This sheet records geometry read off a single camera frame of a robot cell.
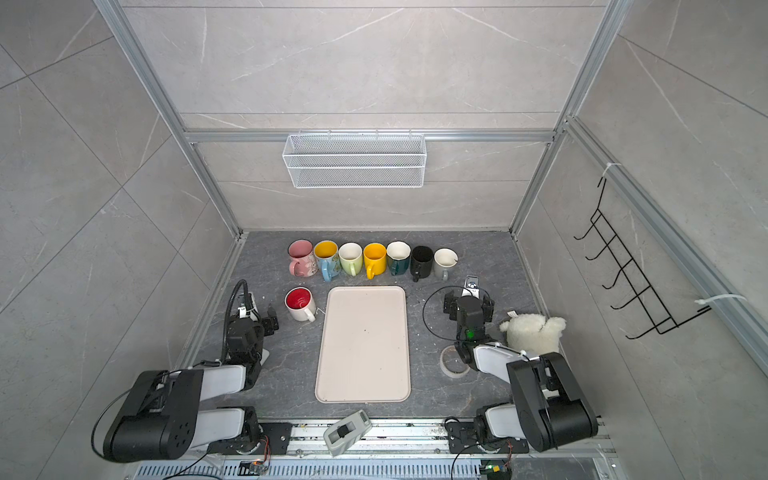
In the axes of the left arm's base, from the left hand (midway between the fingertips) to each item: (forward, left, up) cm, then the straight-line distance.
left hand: (254, 302), depth 89 cm
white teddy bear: (-14, -81, +1) cm, 82 cm away
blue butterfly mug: (+16, -21, +2) cm, 26 cm away
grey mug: (+17, -61, -3) cm, 64 cm away
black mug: (+14, -53, -1) cm, 54 cm away
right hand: (+1, -66, +1) cm, 66 cm away
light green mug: (+15, -29, +1) cm, 33 cm away
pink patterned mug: (+15, -12, 0) cm, 19 cm away
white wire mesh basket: (+42, -31, +21) cm, 56 cm away
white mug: (+3, -12, -6) cm, 14 cm away
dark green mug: (+19, -45, -2) cm, 49 cm away
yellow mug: (+16, -37, -1) cm, 40 cm away
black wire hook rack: (-3, -97, +23) cm, 100 cm away
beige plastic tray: (-15, -33, -8) cm, 37 cm away
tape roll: (-18, -59, -8) cm, 62 cm away
